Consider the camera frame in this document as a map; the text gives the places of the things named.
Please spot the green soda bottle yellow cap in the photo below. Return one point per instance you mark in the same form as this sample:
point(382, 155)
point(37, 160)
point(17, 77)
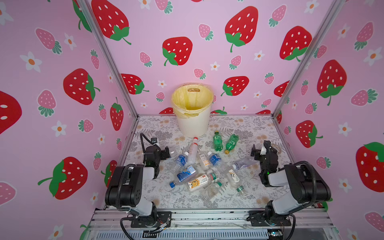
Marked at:
point(218, 142)

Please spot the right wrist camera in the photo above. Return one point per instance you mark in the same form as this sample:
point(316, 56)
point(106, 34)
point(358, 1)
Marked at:
point(265, 147)

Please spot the yellow bin liner bag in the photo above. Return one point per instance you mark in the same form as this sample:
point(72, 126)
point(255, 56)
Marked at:
point(191, 99)

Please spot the clear bottle blue Chinese label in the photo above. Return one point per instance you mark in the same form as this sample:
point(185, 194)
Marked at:
point(215, 160)

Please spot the clear bottle orange white label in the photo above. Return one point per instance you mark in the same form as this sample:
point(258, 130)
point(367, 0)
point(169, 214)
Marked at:
point(204, 161)

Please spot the right aluminium corner post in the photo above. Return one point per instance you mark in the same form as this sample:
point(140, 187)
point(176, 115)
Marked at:
point(325, 25)

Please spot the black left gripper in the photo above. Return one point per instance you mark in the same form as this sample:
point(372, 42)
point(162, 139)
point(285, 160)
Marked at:
point(162, 153)

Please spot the clear crushed bottle purple label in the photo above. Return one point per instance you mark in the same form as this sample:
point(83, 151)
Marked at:
point(244, 163)

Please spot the blue cap bottle blue label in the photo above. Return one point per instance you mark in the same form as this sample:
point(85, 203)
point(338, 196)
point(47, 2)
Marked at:
point(184, 176)

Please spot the sunflower label bottle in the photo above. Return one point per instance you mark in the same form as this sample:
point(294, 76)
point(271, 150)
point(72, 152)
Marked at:
point(199, 183)

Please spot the cream plastic waste bin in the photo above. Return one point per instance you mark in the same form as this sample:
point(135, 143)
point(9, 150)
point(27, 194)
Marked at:
point(195, 126)

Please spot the aluminium corner post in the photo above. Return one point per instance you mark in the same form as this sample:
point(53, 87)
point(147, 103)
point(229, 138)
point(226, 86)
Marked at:
point(325, 25)
point(90, 17)

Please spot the clear bottle green cap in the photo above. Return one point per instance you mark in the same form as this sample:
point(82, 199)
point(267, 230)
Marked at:
point(211, 191)

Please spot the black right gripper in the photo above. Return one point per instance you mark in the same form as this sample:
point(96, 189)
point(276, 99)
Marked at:
point(261, 153)

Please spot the left aluminium corner post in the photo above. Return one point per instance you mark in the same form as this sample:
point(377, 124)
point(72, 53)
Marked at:
point(90, 17)

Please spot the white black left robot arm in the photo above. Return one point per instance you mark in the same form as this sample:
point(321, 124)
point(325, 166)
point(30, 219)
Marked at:
point(125, 188)

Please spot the aluminium frame rail front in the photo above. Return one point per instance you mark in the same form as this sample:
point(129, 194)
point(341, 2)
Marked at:
point(213, 224)

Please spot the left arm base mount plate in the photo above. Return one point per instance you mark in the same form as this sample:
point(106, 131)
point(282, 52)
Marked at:
point(161, 219)

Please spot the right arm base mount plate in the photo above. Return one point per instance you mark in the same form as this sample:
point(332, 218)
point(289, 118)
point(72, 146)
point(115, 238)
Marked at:
point(263, 219)

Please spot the white bottle red cap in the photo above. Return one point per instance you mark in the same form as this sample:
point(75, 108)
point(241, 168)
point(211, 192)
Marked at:
point(193, 150)

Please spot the small bottle red green label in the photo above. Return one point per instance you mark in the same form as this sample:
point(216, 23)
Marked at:
point(212, 175)

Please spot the green cap bottle white label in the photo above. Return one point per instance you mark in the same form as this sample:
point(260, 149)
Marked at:
point(234, 180)

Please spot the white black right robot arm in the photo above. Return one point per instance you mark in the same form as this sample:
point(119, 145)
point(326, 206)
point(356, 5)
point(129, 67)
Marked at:
point(306, 186)

